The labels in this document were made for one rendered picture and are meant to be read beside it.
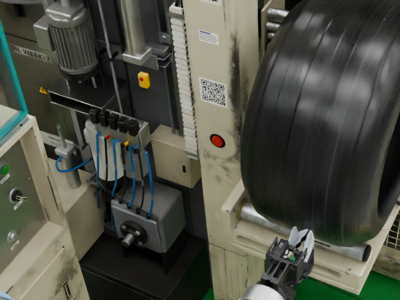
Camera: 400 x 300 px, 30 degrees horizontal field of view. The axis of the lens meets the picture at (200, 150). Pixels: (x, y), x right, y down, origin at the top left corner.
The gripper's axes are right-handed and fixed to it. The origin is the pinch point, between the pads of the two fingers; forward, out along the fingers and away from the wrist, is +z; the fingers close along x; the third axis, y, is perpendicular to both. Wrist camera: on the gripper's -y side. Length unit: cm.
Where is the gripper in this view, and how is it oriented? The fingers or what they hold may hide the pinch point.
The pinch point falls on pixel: (307, 236)
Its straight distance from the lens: 167.2
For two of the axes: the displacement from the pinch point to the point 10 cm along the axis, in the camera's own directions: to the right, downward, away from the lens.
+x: -8.7, -2.9, 3.9
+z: 4.9, -6.2, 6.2
